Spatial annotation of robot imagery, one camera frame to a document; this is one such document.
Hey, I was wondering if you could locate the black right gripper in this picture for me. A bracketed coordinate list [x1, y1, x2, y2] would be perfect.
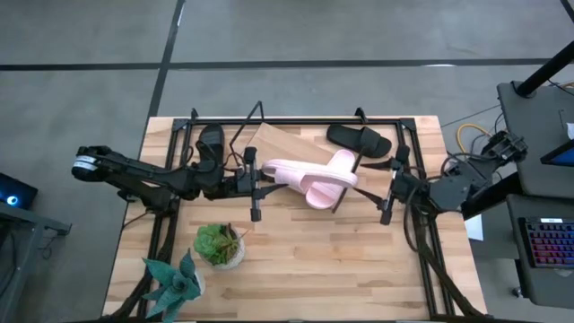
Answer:
[353, 144, 432, 226]

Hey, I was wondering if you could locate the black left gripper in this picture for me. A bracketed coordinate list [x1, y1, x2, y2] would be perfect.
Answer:
[221, 146, 289, 223]

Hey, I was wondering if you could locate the pink rubber slide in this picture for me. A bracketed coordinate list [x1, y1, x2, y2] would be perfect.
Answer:
[304, 149, 358, 211]
[260, 158, 359, 196]

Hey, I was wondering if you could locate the black rubber slide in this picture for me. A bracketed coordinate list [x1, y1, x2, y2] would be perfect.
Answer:
[195, 123, 226, 176]
[326, 123, 393, 160]

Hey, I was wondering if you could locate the green succulent in white pot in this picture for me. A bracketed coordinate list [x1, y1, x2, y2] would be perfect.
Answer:
[193, 222, 247, 271]

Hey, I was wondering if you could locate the white paper sheet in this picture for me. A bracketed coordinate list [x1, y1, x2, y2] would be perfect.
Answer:
[463, 214, 486, 242]

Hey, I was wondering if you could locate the teal spiky plant in pot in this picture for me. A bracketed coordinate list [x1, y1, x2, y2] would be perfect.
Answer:
[142, 248, 207, 323]

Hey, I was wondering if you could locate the grey desk top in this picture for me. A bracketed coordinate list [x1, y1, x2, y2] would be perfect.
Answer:
[496, 80, 574, 201]

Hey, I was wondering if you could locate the grey keyboard tray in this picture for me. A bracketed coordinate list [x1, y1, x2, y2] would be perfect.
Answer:
[505, 193, 574, 311]

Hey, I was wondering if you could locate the backlit rainbow keyboard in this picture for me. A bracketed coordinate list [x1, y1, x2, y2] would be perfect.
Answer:
[517, 216, 574, 270]

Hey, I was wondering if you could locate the blue lit laptop screen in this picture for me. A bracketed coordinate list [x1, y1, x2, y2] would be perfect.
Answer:
[539, 138, 574, 169]

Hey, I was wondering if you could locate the black desk pole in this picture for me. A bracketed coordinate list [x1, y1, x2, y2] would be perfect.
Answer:
[514, 39, 574, 98]

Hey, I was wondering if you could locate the grey metal side stand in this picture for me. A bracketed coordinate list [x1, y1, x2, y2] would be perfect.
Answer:
[0, 201, 74, 323]

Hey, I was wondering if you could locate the black computer with blue light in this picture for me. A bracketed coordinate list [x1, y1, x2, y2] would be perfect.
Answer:
[0, 171, 39, 211]

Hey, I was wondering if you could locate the wooden shelf with black frame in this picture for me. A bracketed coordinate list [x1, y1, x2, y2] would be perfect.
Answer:
[228, 100, 365, 214]

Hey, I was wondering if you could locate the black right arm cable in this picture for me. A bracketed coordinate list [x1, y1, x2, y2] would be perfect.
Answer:
[402, 182, 428, 253]

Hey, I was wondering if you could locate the black aluminium table frame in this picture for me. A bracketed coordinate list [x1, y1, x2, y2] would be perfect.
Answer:
[101, 106, 491, 323]

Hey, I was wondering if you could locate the yellow cable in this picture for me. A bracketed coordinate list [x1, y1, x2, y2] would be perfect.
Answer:
[456, 122, 495, 154]

